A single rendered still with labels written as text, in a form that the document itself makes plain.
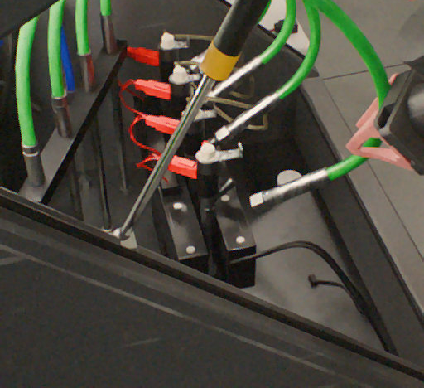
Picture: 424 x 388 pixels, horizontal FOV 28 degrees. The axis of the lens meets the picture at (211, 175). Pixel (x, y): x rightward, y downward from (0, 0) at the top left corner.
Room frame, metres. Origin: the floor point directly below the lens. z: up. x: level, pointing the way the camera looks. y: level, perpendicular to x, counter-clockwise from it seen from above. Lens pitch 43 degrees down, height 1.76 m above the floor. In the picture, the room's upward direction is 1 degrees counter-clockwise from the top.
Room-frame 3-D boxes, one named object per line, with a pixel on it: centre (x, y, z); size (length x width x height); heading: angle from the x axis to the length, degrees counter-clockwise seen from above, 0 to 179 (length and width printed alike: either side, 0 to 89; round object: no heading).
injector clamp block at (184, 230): (0.87, 0.03, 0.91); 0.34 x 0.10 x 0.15; 13
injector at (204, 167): (0.76, -0.01, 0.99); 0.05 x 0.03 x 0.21; 103
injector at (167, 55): (0.99, 0.05, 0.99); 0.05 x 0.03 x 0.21; 103
